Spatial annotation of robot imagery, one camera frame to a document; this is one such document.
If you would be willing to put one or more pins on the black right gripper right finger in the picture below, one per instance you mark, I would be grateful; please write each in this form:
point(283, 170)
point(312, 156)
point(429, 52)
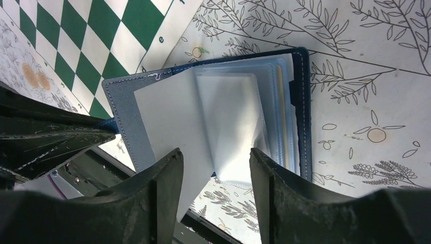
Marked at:
point(291, 209)

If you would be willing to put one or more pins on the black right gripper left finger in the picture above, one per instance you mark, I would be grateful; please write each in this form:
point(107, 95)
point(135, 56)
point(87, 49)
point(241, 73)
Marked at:
point(26, 216)

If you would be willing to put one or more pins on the green white chessboard mat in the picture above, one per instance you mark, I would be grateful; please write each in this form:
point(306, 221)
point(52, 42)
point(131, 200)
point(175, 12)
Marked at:
point(59, 52)

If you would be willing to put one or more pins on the blue leather card holder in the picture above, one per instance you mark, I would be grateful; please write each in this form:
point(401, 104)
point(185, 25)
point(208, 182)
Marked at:
point(215, 111)

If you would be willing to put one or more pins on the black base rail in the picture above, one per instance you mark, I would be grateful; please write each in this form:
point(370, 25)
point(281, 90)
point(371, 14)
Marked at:
point(141, 209)

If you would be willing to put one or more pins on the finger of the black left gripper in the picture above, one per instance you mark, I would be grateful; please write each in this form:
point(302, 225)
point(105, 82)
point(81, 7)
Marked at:
point(37, 138)

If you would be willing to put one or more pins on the floral table mat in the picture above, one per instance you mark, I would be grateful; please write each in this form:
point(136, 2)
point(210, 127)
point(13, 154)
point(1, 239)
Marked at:
point(370, 79)

